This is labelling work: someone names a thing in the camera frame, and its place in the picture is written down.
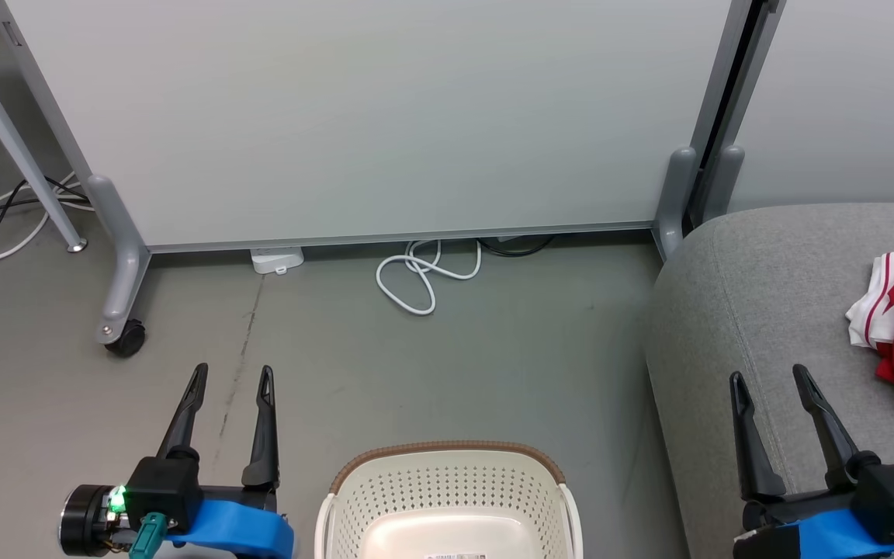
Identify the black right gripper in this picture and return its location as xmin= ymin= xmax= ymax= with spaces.
xmin=729 ymin=363 xmax=894 ymax=536

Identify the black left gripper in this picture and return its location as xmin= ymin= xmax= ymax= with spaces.
xmin=127 ymin=363 xmax=280 ymax=529

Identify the white perforated laundry basket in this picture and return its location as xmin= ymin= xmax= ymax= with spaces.
xmin=315 ymin=441 xmax=584 ymax=559

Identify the black caster wheel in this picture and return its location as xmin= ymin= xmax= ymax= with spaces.
xmin=106 ymin=320 xmax=147 ymax=359

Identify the grey fabric sofa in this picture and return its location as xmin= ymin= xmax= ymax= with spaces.
xmin=643 ymin=203 xmax=894 ymax=559

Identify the white power strip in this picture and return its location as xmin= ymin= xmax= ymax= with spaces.
xmin=250 ymin=247 xmax=305 ymax=275

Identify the grey partition foot with caster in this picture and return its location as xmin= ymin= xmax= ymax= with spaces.
xmin=87 ymin=175 xmax=151 ymax=344

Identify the grey slanted metal leg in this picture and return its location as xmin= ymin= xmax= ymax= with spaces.
xmin=0 ymin=16 xmax=88 ymax=254

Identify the wide white partition panel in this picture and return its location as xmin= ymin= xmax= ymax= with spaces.
xmin=0 ymin=0 xmax=758 ymax=253

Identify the teal left cable connector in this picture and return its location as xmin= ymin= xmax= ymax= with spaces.
xmin=129 ymin=512 xmax=168 ymax=559

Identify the coiled white cable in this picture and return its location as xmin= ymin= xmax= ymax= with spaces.
xmin=376 ymin=239 xmax=483 ymax=316

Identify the long white floor cable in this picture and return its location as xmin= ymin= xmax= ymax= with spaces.
xmin=0 ymin=172 xmax=99 ymax=265

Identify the black cable under partition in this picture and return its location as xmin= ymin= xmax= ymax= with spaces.
xmin=478 ymin=235 xmax=558 ymax=258

